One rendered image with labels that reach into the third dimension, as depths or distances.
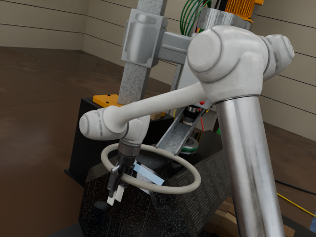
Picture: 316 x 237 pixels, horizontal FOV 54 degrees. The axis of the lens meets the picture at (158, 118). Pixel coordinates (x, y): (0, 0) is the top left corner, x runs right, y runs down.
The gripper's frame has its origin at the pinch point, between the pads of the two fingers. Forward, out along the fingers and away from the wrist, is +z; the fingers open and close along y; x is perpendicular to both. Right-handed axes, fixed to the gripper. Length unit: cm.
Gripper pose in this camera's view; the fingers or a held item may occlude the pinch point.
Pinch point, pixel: (115, 195)
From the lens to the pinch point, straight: 137.6
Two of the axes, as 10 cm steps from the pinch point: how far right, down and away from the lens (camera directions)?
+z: -2.8, 9.3, 2.5
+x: -8.0, -3.7, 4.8
